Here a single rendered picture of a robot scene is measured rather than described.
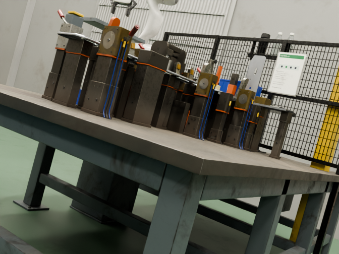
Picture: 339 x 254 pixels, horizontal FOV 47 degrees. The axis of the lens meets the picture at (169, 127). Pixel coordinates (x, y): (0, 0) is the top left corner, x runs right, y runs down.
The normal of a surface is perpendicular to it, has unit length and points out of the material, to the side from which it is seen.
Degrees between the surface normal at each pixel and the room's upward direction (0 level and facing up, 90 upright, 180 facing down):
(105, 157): 90
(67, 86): 90
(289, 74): 90
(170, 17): 90
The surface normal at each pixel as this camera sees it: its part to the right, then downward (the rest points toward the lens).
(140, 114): 0.71, 0.21
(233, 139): -0.65, -0.16
